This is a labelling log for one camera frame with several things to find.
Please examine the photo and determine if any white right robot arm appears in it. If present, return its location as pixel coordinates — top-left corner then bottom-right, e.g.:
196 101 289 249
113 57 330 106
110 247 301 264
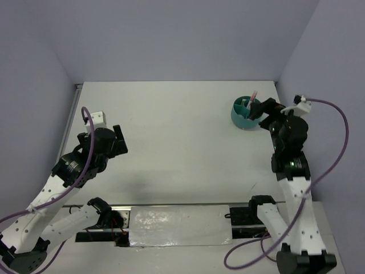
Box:
248 98 337 273

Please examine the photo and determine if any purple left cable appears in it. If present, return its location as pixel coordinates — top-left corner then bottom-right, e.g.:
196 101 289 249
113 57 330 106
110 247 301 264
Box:
0 107 96 274

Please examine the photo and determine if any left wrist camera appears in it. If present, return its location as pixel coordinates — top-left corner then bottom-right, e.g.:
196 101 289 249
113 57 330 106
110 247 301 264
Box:
85 111 107 133

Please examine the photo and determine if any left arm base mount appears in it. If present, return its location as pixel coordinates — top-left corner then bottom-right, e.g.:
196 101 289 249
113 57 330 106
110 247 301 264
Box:
75 198 131 247

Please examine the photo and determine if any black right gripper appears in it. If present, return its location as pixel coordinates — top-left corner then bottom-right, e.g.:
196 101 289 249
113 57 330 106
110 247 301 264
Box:
248 96 292 150

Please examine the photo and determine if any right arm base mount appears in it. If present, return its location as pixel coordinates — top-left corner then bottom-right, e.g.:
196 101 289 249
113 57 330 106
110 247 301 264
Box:
224 205 267 239

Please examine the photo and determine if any aluminium table edge rail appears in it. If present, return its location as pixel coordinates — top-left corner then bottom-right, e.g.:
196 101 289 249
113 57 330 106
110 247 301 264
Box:
56 83 83 161

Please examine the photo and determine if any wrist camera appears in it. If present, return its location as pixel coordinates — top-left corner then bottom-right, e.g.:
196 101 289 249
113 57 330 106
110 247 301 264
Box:
85 111 107 133
281 95 312 117

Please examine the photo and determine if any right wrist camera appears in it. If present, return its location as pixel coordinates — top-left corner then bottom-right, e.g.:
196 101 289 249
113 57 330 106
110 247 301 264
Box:
281 95 312 117

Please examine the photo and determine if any silver foil cover plate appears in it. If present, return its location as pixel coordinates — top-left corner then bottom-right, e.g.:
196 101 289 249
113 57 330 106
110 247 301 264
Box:
129 205 233 247

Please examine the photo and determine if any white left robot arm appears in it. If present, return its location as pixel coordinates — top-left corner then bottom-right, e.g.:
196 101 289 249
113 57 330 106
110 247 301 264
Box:
1 125 128 273

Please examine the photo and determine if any teal round divided container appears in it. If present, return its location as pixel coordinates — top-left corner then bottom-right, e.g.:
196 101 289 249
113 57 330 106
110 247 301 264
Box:
231 96 262 130

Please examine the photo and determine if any pink pen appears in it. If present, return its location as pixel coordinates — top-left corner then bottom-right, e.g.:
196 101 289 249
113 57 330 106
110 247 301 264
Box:
246 91 257 110

